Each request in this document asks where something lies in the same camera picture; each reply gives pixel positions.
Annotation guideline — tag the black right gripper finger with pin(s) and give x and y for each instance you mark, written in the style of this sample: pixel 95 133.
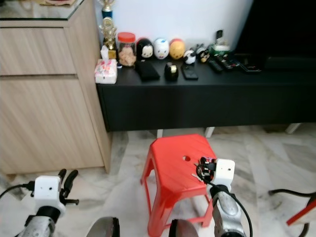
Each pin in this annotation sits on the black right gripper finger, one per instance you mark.
pixel 205 161
pixel 202 176

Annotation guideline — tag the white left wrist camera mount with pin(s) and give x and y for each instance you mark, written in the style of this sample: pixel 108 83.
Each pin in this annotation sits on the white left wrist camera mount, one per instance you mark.
pixel 47 191

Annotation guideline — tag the clear jar with red lid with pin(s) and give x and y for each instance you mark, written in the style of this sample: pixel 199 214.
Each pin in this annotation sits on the clear jar with red lid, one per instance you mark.
pixel 127 53

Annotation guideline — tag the black metal chair leg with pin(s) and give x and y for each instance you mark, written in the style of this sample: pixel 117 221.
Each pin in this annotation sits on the black metal chair leg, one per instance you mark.
pixel 289 192

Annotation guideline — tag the small black white figurine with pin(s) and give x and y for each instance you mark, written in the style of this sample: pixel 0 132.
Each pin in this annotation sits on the small black white figurine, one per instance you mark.
pixel 203 54

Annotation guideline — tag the black flat tray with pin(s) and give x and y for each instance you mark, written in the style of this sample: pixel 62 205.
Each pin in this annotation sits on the black flat tray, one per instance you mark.
pixel 251 67

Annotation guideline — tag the gold and blue trophy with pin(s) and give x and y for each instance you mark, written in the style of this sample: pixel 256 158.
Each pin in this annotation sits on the gold and blue trophy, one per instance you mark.
pixel 108 32

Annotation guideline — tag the black remote control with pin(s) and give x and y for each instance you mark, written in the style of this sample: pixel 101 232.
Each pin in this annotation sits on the black remote control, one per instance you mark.
pixel 234 61
pixel 215 66
pixel 225 62

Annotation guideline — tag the left robot leg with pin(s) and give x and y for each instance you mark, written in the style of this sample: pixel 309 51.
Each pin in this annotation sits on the left robot leg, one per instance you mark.
pixel 102 228

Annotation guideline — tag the white round plush toy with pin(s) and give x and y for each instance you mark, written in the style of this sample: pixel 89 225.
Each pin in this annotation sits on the white round plush toy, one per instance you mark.
pixel 161 49

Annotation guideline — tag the red plastic stool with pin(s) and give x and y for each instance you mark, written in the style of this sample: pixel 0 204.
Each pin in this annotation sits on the red plastic stool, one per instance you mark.
pixel 173 168

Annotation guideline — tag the orange round plush toy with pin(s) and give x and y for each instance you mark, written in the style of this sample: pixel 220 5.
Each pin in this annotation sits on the orange round plush toy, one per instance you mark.
pixel 177 50

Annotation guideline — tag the bunch of metal keys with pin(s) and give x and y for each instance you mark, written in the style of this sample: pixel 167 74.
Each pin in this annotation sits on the bunch of metal keys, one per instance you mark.
pixel 195 176

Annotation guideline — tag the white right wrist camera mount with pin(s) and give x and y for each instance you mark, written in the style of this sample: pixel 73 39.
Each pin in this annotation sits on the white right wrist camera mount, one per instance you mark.
pixel 224 172

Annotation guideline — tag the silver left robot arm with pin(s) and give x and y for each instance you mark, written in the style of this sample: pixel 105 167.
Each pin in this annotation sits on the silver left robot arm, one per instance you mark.
pixel 42 228

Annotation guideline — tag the green and white dish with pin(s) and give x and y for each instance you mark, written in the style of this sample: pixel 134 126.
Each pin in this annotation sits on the green and white dish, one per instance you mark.
pixel 220 49

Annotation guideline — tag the black low tv console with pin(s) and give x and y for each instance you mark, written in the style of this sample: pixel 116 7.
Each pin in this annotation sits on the black low tv console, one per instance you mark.
pixel 202 103

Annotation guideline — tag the small black phone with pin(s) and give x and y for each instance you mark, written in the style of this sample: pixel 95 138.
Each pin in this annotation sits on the small black phone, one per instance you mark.
pixel 190 72

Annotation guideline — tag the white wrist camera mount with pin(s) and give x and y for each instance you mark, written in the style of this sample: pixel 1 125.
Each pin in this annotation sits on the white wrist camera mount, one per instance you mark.
pixel 47 191
pixel 224 172

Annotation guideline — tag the black television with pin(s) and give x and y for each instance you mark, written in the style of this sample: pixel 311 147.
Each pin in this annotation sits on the black television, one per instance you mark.
pixel 281 29

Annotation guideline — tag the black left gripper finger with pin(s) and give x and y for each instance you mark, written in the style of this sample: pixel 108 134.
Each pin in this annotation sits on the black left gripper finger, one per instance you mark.
pixel 62 177
pixel 71 181

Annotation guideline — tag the black wallet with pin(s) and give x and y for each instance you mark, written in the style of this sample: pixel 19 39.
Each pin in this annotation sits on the black wallet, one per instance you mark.
pixel 148 71

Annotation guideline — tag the small white panda figurine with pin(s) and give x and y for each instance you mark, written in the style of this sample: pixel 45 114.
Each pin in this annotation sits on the small white panda figurine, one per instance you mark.
pixel 189 58

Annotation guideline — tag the white pink tissue box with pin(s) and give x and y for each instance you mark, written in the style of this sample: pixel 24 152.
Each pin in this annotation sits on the white pink tissue box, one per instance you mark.
pixel 106 73

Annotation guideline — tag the light wooden cabinet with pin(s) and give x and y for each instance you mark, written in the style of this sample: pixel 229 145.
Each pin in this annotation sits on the light wooden cabinet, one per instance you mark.
pixel 49 113

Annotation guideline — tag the black and gold round case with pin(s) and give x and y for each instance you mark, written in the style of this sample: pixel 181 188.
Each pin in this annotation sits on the black and gold round case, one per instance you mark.
pixel 172 72

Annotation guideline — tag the red edged table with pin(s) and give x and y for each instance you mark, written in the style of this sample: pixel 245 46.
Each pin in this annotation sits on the red edged table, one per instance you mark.
pixel 301 213

